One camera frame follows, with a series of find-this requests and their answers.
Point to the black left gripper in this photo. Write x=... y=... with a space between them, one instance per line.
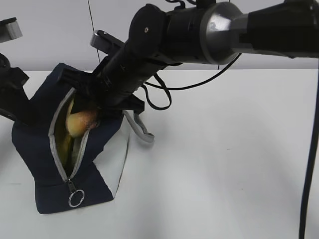
x=14 y=103

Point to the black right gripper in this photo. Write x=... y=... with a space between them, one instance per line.
x=121 y=73

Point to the brown bread roll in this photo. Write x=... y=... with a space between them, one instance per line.
x=78 y=123

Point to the yellow banana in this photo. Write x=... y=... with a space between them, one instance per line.
x=62 y=137

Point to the navy blue lunch bag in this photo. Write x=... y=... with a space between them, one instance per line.
x=95 y=179

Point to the green lidded food container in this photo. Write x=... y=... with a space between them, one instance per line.
x=77 y=150

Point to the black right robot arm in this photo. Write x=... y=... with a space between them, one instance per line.
x=211 y=32

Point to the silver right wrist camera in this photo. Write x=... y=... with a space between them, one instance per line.
x=105 y=42

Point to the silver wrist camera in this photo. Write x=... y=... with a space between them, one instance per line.
x=9 y=30
x=105 y=42

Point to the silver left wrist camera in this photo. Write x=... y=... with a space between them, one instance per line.
x=9 y=30

